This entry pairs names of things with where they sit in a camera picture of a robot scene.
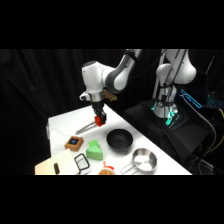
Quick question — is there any red and brown plush toy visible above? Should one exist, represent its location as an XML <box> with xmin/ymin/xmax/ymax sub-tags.
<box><xmin>97</xmin><ymin>160</ymin><xmax>116</xmax><ymax>176</ymax></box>

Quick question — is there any blue lit equipment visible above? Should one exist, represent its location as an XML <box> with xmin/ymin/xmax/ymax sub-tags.
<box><xmin>179</xmin><ymin>88</ymin><xmax>205</xmax><ymax>110</ymax></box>

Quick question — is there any wooden block with blue square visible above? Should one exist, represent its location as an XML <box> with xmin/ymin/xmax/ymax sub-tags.
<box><xmin>63</xmin><ymin>134</ymin><xmax>85</xmax><ymax>152</ymax></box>

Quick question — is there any green wedge block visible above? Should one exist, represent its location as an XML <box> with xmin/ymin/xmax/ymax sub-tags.
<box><xmin>85</xmin><ymin>145</ymin><xmax>105</xmax><ymax>161</ymax></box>

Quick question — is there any steel saucepan with wire handle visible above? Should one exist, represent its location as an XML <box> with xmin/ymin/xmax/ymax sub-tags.
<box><xmin>120</xmin><ymin>147</ymin><xmax>158</xmax><ymax>176</ymax></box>

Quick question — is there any black robot stand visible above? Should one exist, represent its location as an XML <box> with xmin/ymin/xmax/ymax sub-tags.
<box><xmin>122</xmin><ymin>99</ymin><xmax>210</xmax><ymax>165</ymax></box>

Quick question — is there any red cube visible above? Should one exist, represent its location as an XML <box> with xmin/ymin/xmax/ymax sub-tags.
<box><xmin>94</xmin><ymin>115</ymin><xmax>107</xmax><ymax>128</ymax></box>

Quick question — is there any black bowl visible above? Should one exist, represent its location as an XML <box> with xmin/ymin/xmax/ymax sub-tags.
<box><xmin>105</xmin><ymin>129</ymin><xmax>134</xmax><ymax>153</ymax></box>

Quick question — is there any black curtain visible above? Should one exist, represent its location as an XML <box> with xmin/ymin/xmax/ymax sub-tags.
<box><xmin>0</xmin><ymin>49</ymin><xmax>224</xmax><ymax>176</ymax></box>

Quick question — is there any small dark brown stick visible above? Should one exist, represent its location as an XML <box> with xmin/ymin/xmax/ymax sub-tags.
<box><xmin>53</xmin><ymin>162</ymin><xmax>61</xmax><ymax>175</ymax></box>

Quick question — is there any yellow cable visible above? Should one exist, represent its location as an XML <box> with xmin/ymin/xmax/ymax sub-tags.
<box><xmin>209</xmin><ymin>109</ymin><xmax>224</xmax><ymax>153</ymax></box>

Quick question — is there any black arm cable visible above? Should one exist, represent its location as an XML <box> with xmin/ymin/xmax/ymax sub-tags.
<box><xmin>157</xmin><ymin>49</ymin><xmax>188</xmax><ymax>103</ymax></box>

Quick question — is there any white box with black frame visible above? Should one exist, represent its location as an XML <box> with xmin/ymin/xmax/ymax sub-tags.
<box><xmin>73</xmin><ymin>152</ymin><xmax>92</xmax><ymax>175</ymax></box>

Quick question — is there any light wooden cutting board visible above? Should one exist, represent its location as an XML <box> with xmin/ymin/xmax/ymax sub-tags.
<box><xmin>34</xmin><ymin>148</ymin><xmax>80</xmax><ymax>176</ymax></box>

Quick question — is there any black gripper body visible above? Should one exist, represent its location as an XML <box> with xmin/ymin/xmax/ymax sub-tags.
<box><xmin>90</xmin><ymin>99</ymin><xmax>106</xmax><ymax>114</ymax></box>

